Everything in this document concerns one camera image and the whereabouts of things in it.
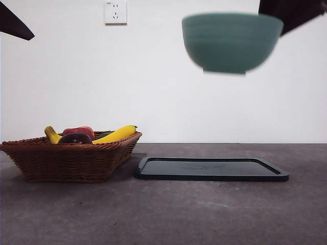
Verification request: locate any white wall socket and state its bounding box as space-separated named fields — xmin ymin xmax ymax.
xmin=104 ymin=1 xmax=128 ymax=26

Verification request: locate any brown wicker basket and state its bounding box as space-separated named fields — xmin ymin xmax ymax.
xmin=0 ymin=130 xmax=143 ymax=183

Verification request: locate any yellow banana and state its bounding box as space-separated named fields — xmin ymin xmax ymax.
xmin=44 ymin=124 xmax=138 ymax=144

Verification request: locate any teal ribbed bowl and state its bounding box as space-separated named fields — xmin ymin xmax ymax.
xmin=181 ymin=13 xmax=284 ymax=75

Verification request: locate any dark purple plum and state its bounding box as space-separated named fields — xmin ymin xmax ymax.
xmin=58 ymin=132 xmax=93 ymax=145

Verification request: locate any red apple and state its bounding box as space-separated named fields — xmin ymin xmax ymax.
xmin=62 ymin=126 xmax=96 ymax=140

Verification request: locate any black rectangular tray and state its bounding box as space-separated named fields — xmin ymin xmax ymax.
xmin=134 ymin=156 xmax=290 ymax=182

